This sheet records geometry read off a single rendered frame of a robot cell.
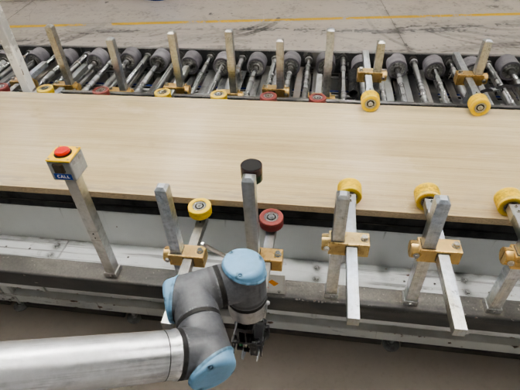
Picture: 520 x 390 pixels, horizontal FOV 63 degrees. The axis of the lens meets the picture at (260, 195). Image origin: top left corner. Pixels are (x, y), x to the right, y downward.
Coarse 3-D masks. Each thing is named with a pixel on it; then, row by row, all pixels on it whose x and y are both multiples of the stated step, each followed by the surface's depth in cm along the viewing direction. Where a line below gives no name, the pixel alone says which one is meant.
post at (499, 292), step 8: (504, 272) 122; (512, 272) 119; (496, 280) 127; (504, 280) 122; (512, 280) 121; (496, 288) 127; (504, 288) 124; (512, 288) 124; (488, 296) 132; (496, 296) 127; (504, 296) 127; (488, 304) 131; (496, 304) 130
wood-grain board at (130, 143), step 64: (0, 128) 187; (64, 128) 185; (128, 128) 183; (192, 128) 181; (256, 128) 179; (320, 128) 177; (384, 128) 176; (448, 128) 174; (512, 128) 172; (64, 192) 155; (128, 192) 151; (192, 192) 150; (320, 192) 147; (384, 192) 146; (448, 192) 145
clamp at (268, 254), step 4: (260, 248) 133; (264, 248) 133; (268, 248) 133; (272, 248) 133; (276, 248) 133; (260, 252) 132; (264, 252) 132; (268, 252) 132; (272, 252) 132; (264, 256) 131; (268, 256) 131; (272, 256) 131; (280, 256) 130; (264, 260) 130; (268, 260) 130; (272, 260) 129; (276, 260) 129; (280, 260) 129; (272, 264) 130; (276, 264) 130; (280, 264) 130; (272, 268) 132; (276, 268) 131; (280, 268) 131
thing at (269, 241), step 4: (268, 232) 140; (272, 232) 139; (276, 232) 143; (268, 236) 138; (272, 236) 138; (268, 240) 137; (272, 240) 137; (264, 244) 136; (268, 244) 136; (272, 244) 136; (268, 264) 130; (268, 268) 128; (268, 272) 127; (268, 276) 126; (268, 280) 126; (268, 284) 127
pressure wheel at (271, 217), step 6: (264, 210) 141; (270, 210) 140; (276, 210) 140; (264, 216) 139; (270, 216) 138; (276, 216) 139; (282, 216) 138; (264, 222) 137; (270, 222) 136; (276, 222) 136; (282, 222) 138; (264, 228) 138; (270, 228) 137; (276, 228) 137
